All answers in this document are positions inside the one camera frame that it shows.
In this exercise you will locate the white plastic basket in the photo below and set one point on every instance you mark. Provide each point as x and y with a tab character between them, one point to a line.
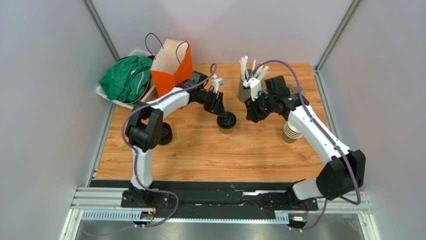
148	90

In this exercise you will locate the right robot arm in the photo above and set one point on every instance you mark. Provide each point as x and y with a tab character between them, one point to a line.
343	169

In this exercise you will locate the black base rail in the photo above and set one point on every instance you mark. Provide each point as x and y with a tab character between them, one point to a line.
218	200

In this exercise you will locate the stack of paper cups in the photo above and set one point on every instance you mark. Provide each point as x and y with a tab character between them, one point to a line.
290	133

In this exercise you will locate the single black cup lid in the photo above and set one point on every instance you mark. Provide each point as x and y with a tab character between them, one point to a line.
227	122

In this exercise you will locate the orange paper bag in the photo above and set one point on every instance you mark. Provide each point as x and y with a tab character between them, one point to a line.
171	65

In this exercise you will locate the green jacket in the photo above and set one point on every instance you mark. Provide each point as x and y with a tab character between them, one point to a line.
127	79

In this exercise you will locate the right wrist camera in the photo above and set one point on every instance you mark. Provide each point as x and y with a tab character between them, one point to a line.
253	85

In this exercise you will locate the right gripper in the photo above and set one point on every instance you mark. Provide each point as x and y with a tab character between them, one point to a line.
254	110

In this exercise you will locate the grey straw holder cup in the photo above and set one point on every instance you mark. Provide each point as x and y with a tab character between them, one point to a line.
242	93

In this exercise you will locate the black coffee cup lids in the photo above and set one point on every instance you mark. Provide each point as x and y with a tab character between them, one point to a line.
166	134

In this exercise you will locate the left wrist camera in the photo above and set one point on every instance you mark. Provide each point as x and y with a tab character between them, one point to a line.
216	83

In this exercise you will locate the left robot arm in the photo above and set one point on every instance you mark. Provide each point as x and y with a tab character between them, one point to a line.
144	128

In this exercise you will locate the single white paper cup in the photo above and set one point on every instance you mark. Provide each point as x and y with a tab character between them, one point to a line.
226	131

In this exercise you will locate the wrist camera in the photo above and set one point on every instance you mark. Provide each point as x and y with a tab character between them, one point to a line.
216	83
253	85

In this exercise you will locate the wrapped white straws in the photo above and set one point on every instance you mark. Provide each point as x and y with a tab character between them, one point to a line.
246	71

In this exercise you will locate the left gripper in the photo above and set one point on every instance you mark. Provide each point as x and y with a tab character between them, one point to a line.
214	103

